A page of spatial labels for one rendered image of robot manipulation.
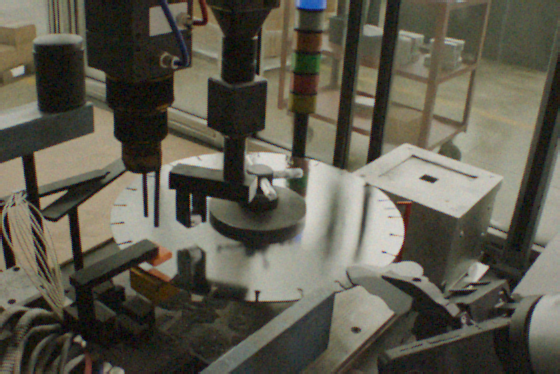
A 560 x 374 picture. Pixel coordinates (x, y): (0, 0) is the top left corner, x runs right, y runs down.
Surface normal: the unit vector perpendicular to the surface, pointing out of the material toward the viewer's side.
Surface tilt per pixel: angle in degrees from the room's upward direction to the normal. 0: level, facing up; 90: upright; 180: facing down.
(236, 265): 0
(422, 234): 90
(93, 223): 0
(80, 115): 90
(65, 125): 90
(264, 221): 6
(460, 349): 64
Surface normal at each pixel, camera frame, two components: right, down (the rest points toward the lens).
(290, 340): 0.79, 0.32
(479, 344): 0.09, 0.02
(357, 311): 0.07, -0.89
